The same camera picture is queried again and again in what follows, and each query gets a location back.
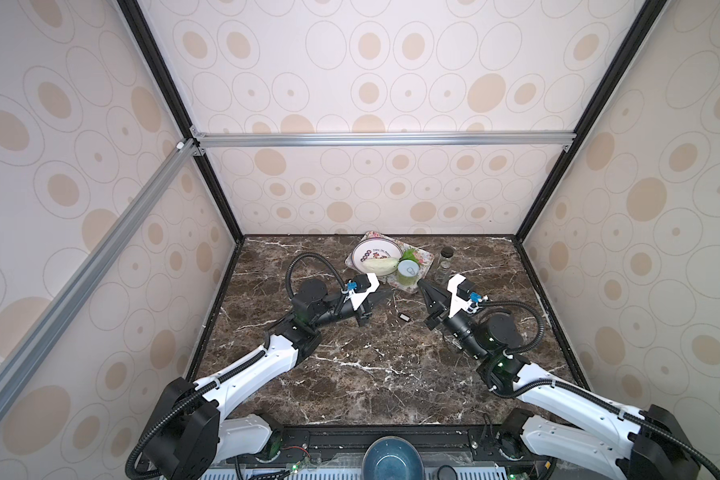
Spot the blue bowl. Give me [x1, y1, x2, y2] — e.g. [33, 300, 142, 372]
[361, 436, 425, 480]

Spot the white plate with rim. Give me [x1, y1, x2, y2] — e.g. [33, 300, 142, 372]
[349, 237, 403, 272]

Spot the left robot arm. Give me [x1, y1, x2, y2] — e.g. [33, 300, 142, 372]
[124, 252, 392, 479]

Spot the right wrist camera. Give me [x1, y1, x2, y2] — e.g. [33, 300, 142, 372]
[447, 274, 489, 318]

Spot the diagonal aluminium rail left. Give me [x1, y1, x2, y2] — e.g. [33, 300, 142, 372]
[0, 138, 198, 421]

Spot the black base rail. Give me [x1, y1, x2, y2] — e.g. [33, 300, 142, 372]
[131, 424, 655, 480]

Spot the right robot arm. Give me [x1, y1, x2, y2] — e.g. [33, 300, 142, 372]
[417, 274, 720, 479]

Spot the green leaf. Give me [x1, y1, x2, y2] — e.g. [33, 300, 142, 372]
[400, 248, 421, 264]

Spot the horizontal aluminium rail back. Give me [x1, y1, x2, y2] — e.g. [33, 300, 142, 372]
[178, 130, 576, 154]

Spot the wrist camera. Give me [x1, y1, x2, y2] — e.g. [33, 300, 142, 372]
[347, 273, 379, 311]
[447, 274, 489, 318]

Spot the green tin can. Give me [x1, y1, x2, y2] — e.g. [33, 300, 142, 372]
[396, 259, 420, 288]

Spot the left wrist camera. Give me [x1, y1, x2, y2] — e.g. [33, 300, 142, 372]
[347, 273, 379, 311]

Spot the pale cabbage piece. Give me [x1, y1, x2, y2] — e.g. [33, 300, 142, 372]
[360, 257, 399, 277]

